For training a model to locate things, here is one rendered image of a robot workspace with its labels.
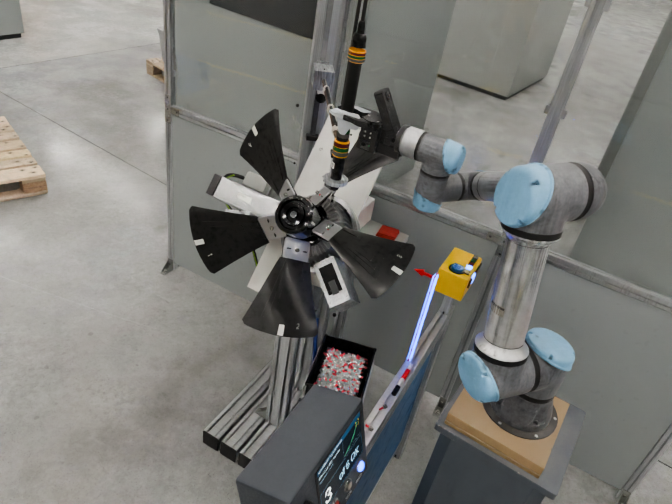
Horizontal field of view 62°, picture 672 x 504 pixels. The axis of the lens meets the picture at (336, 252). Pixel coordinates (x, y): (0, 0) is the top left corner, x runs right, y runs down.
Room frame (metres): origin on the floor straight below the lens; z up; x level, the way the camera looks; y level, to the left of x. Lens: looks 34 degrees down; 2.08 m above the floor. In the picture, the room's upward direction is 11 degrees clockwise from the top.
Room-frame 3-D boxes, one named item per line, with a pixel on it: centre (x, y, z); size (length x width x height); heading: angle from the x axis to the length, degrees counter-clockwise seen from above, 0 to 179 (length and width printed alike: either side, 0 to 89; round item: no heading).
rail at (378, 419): (1.18, -0.26, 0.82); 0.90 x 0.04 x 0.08; 157
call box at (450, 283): (1.54, -0.41, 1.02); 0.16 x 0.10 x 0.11; 157
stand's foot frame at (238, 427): (1.65, 0.08, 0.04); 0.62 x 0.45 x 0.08; 157
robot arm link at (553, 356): (0.99, -0.52, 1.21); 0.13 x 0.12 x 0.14; 118
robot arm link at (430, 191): (1.31, -0.22, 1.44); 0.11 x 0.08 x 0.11; 118
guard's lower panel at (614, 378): (2.07, -0.25, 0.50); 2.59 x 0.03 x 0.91; 67
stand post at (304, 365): (1.77, 0.03, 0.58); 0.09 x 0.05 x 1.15; 67
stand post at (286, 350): (1.56, 0.12, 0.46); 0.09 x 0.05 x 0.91; 67
